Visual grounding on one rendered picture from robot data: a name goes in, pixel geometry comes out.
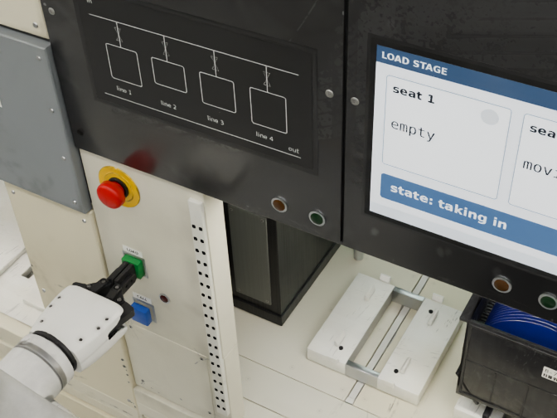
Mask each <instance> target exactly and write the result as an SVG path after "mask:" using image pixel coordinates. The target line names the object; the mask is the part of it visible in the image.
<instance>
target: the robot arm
mask: <svg viewBox="0 0 557 418"><path fill-rule="evenodd" d="M136 279H137V276H136V272H135V268H134V265H132V264H128V262H126V261H124V262H123V263H122V264H121V265H120V266H119V267H118V268H117V269H116V270H115V271H114V272H113V273H112V274H111V275H110V276H109V277H108V278H107V279H106V278H102V279H100V280H99V281H98V282H96V283H92V284H82V283H78V282H74V283H73V284H72V285H69V286H67V287H66V288H64V289H63V290H62V291H61V292H60V293H59V294H58V295H57V296H56V297H55V298H54V299H53V300H52V301H51V302H50V304H49V305H48V306H47V307H46V309H45V310H44V311H43V312H42V314H41V315H40V317H39V318H38V319H37V321H36V322H35V323H34V325H33V326H32V328H31V331H30V332H29V334H27V335H26V336H25V337H24V338H23V339H22V340H21V341H20V342H19V343H18V344H17V345H16V346H15V347H14V348H13V349H12V350H11V351H10V352H9V353H8V354H7V355H6V356H5V357H4V358H3V359H2V360H1V361H0V418H79V417H78V416H76V415H75V414H73V413H72V412H71V411H69V410H68V409H66V408H65V407H64V406H62V405H61V404H59V403H58V402H57V401H55V400H54V399H55V398H56V396H57V395H58V394H59V393H60V392H61V391H62V389H63V388H64V387H65V386H66V385H67V384H68V383H69V382H70V380H71V379H72V378H73V377H74V371H76V372H82V371H84V370H85V369H86V368H87V367H89V366H90V365H92V364H93V363H94V362H96V361H97V360H98V359H99V358H101V357H102V356H103V355H104V354H105V353H106V352H107V351H108V350H110V348H111V347H112V346H113V345H114V344H115V343H116V342H117V341H118V340H119V339H120V338H121V337H122V336H123V335H124V334H125V333H126V331H127V329H128V327H127V325H126V324H125V323H126V322H127V321H128V320H130V319H131V318H132V317H133V316H134V315H135V312H134V308H133V307H132V306H131V305H130V304H128V303H127V302H125V301H124V294H125V293H126V292H127V291H128V289H129V288H130V287H131V286H132V285H133V284H134V283H135V281H136Z"/></svg>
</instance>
